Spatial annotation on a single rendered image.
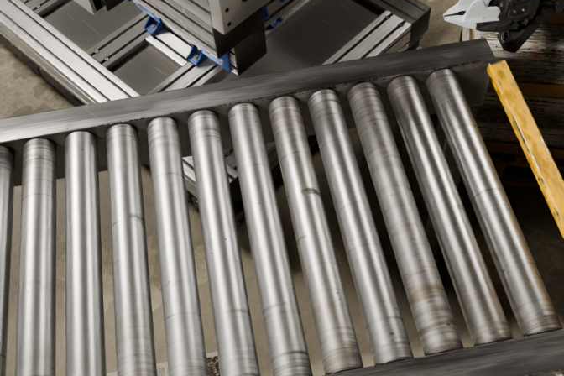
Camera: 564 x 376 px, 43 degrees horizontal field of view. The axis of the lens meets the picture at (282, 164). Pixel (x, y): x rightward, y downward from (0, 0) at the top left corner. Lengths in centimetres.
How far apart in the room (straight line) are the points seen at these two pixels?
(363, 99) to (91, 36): 119
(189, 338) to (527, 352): 42
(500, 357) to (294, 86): 51
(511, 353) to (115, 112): 68
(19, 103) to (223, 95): 129
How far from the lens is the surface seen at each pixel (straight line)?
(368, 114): 113
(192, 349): 95
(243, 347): 95
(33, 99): 237
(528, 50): 165
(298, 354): 94
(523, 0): 131
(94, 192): 111
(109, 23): 220
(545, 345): 98
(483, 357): 95
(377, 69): 118
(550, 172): 108
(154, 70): 204
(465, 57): 122
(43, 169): 115
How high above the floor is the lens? 168
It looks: 55 degrees down
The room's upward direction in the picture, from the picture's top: 5 degrees counter-clockwise
